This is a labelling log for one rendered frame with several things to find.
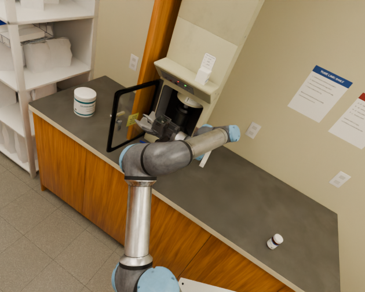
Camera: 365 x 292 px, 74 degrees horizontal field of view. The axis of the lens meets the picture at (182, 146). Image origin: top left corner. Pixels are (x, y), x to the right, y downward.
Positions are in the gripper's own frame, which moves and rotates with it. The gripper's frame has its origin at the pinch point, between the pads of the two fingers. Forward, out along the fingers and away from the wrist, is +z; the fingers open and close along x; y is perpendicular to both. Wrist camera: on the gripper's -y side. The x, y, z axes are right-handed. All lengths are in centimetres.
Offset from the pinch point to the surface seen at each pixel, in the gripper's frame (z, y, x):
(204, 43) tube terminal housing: -8.4, 37.7, -26.0
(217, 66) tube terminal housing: -18.7, 30.9, -26.0
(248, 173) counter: -63, -34, -53
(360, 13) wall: -62, 70, -69
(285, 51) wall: -41, 41, -69
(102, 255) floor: -3, -128, 12
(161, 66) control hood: 3.8, 22.7, -14.7
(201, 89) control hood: -18.9, 22.5, -14.5
